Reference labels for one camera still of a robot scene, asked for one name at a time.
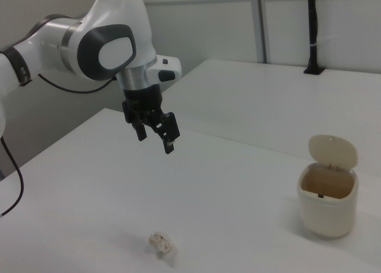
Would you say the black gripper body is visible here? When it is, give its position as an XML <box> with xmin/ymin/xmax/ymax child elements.
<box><xmin>121</xmin><ymin>85</ymin><xmax>164</xmax><ymax>125</ymax></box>

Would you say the white paper trash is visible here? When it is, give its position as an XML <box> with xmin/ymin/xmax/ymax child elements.
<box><xmin>148</xmin><ymin>230</ymin><xmax>177</xmax><ymax>255</ymax></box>

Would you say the small cream bin with lid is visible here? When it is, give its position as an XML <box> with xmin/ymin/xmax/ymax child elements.
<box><xmin>296</xmin><ymin>133</ymin><xmax>360</xmax><ymax>239</ymax></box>

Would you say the black pole with clamp base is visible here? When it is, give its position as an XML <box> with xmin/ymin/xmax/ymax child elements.
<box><xmin>303</xmin><ymin>0</ymin><xmax>326</xmax><ymax>76</ymax></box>

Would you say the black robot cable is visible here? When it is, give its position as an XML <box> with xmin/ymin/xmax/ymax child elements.
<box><xmin>0</xmin><ymin>72</ymin><xmax>117</xmax><ymax>218</ymax></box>

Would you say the grey partition post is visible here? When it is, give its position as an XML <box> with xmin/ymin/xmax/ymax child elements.
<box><xmin>248</xmin><ymin>0</ymin><xmax>270</xmax><ymax>64</ymax></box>

